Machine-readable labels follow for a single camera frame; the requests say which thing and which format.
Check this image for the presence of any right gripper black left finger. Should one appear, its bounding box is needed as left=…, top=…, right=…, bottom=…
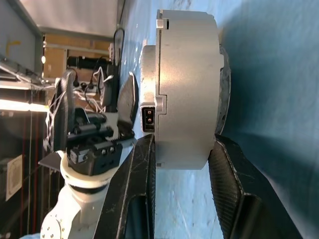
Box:
left=93, top=133, right=157, bottom=239

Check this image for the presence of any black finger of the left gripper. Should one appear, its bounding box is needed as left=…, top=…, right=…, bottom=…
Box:
left=116, top=71, right=140, bottom=138
left=42, top=70, right=77, bottom=153

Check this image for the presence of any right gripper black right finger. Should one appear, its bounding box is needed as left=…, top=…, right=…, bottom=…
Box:
left=207, top=133, right=311, bottom=239

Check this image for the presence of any silver round motor housing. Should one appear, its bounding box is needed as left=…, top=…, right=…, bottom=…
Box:
left=139, top=9, right=226, bottom=170

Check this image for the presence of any white power strip with plugs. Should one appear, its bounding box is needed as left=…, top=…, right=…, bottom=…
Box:
left=73, top=67, right=118, bottom=115

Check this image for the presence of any black cylinder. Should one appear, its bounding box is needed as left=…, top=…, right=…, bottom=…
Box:
left=66, top=56, right=113, bottom=70

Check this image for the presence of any brown cardboard box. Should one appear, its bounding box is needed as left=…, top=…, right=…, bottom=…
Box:
left=42, top=33, right=115, bottom=79

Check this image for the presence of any white paper sheet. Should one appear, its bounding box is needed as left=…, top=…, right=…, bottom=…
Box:
left=5, top=153, right=25, bottom=202

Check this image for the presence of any white backdrop cloth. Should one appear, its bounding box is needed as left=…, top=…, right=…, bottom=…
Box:
left=18, top=0, right=125, bottom=38

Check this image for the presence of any blue table mat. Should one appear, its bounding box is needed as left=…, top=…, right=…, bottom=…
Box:
left=109, top=0, right=319, bottom=239

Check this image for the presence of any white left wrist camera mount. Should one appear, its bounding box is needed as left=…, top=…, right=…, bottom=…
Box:
left=59, top=151, right=113, bottom=191

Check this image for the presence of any thin black table cable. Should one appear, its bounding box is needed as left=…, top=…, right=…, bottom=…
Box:
left=113, top=26, right=126, bottom=75

